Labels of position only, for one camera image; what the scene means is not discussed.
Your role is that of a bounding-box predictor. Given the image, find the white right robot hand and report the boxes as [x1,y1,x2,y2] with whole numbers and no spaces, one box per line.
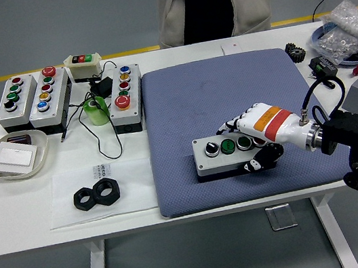
[211,94,320,178]

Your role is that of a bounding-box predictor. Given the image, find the grey four-button selector box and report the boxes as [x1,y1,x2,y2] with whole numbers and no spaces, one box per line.
[190,126,280,184]

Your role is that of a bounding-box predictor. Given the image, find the grey five-button mushroom box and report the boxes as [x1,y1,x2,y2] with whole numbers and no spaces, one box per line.
[100,62,150,138]

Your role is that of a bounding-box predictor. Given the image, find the grey six-button mushroom box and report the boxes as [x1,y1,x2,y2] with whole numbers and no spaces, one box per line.
[20,63,79,138]

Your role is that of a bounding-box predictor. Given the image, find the grey four-button control box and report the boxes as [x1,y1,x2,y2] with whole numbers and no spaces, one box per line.
[0,72,45,136]

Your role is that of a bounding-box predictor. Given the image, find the small black connector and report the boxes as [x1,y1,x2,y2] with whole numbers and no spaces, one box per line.
[321,78,338,90]

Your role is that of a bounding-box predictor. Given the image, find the blue-grey fabric mat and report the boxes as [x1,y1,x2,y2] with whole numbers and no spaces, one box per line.
[136,38,358,220]

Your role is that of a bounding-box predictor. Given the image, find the black metal gear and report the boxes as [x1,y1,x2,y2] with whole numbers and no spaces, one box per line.
[283,39,308,66]

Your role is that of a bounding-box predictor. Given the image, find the black terminal block module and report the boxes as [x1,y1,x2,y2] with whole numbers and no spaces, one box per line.
[306,53,340,82]

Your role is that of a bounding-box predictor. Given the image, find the metal floor socket plate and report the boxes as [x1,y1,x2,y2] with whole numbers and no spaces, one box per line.
[265,202,299,232]

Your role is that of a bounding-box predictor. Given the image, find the clear bag of washers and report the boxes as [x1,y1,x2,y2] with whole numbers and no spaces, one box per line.
[306,21,358,69]

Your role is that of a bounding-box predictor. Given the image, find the white right table leg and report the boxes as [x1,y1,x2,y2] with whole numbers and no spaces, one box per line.
[309,190,358,268]

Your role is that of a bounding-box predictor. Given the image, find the bubble wrap bag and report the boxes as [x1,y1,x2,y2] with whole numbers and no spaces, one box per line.
[317,0,358,55]

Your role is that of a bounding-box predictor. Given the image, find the clear printed plastic bag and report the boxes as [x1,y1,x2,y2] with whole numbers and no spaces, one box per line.
[40,155,160,231]

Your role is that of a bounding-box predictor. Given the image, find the large black hex nut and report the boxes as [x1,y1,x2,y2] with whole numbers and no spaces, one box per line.
[89,174,123,208]

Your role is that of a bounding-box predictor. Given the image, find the black power adapter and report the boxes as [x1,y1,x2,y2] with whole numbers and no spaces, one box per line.
[87,76,115,100]

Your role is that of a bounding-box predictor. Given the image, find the green tape roll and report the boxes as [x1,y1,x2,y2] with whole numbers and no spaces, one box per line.
[81,95,111,129]

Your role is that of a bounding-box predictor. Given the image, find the small black hex nut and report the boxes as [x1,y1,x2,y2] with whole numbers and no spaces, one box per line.
[70,185,100,213]

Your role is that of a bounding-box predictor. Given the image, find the beige shallow tray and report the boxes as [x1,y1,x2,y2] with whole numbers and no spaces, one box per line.
[0,127,55,184]

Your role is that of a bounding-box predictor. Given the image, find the brown small block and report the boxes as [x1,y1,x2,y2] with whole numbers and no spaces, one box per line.
[5,132,33,150]

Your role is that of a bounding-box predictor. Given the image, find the cream three-button switch box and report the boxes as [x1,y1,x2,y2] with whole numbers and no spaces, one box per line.
[62,50,106,87]

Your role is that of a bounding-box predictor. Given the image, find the thin black adapter cable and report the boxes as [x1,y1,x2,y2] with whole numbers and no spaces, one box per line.
[49,59,132,168]

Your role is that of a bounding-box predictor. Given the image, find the white wall switch plate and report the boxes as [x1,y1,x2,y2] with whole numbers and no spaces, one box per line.
[0,135,42,179]

